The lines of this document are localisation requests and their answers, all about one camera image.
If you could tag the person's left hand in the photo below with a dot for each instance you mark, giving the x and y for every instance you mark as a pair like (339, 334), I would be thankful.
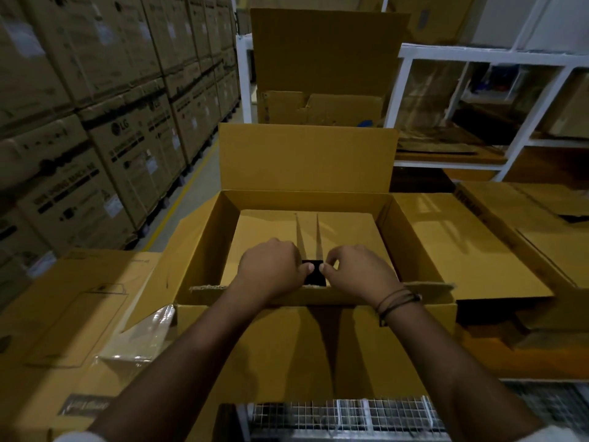
(271, 266)

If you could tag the person's right hand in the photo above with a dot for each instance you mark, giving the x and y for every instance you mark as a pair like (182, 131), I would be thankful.
(363, 276)

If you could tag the large yellow cardboard box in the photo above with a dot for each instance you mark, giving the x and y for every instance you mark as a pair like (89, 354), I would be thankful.
(303, 156)

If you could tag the black print small cardboard box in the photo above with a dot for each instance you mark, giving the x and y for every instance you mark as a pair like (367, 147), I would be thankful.
(506, 202)

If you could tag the person's left forearm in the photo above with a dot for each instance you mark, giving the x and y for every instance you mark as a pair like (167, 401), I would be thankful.
(184, 372)

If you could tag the person's right forearm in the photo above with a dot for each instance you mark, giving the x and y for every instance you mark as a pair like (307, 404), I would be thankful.
(451, 372)

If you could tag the Flipkart box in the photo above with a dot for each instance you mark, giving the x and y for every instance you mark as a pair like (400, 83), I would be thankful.
(326, 50)

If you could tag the tall blue print cardboard box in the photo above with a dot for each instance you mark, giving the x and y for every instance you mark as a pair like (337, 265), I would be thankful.
(437, 18)

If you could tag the clear plastic sheet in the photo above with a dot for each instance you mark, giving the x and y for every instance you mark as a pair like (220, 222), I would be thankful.
(432, 92)

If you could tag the white metal shelf rack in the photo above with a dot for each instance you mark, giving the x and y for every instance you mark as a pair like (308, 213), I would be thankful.
(529, 128)

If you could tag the flat carton with plastic wrap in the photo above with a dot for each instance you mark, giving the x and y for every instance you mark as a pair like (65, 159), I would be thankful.
(55, 317)

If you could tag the stack of printed brown cartons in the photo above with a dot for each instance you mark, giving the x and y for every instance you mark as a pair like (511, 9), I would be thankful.
(92, 110)

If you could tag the striped white shirt sleeve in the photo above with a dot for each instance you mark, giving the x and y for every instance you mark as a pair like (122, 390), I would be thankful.
(547, 435)
(78, 438)

